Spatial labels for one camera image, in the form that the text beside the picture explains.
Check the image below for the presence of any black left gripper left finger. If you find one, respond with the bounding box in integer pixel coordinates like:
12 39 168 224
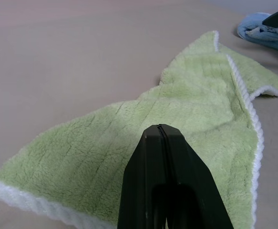
117 124 167 229

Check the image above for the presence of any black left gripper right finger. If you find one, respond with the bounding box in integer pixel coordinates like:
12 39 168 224
159 124 235 229

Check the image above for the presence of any blue cloth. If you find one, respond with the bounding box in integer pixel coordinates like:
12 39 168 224
237 12 278 54

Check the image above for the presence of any light green fluffy towel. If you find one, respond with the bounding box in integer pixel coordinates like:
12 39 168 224
0 30 278 229

